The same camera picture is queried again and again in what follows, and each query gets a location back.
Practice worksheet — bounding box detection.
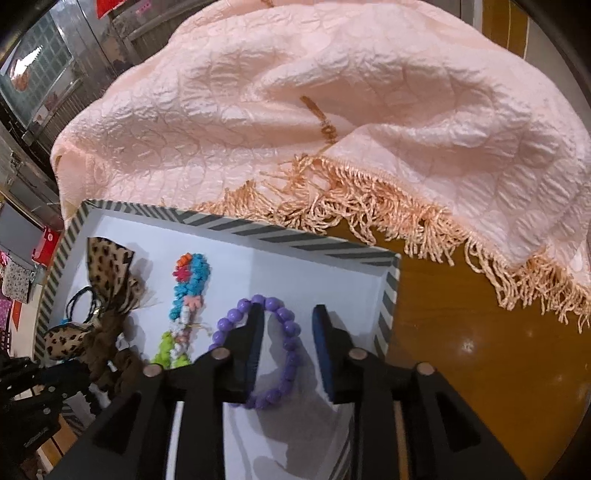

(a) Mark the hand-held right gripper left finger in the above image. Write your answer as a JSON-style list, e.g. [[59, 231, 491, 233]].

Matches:
[[46, 302, 265, 480]]

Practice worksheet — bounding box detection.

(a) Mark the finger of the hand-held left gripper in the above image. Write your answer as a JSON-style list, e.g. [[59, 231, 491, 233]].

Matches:
[[34, 359, 95, 402]]

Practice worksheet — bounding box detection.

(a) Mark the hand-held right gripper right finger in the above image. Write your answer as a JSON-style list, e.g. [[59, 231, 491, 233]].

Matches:
[[311, 304, 527, 480]]

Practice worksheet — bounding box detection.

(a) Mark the purple bead bracelet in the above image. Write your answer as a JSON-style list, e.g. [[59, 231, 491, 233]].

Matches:
[[208, 295, 303, 411]]

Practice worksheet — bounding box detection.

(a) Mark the brown scrunchie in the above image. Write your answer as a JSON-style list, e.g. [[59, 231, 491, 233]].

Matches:
[[83, 314, 145, 402]]

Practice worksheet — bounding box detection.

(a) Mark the black hair tie with charm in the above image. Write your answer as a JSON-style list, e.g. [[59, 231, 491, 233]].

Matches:
[[62, 286, 105, 324]]

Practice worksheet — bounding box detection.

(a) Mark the striped cardboard box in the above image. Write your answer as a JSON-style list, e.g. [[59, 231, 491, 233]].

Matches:
[[32, 198, 402, 480]]

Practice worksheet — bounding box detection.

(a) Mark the colourful bead bracelet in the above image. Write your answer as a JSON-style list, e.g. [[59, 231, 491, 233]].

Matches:
[[150, 251, 213, 370]]

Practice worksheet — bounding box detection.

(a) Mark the leopard print bow hair tie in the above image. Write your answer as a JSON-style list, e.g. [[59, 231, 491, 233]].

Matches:
[[44, 237, 160, 361]]

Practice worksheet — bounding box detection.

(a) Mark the patterned hanging cloth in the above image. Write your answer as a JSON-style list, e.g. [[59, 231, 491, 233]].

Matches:
[[0, 249, 38, 305]]

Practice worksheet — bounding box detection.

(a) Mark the red bag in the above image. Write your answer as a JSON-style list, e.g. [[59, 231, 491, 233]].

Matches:
[[32, 227, 63, 266]]

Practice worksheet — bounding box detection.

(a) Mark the pink fringed cloth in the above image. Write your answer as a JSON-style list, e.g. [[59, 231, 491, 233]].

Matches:
[[50, 0, 591, 330]]

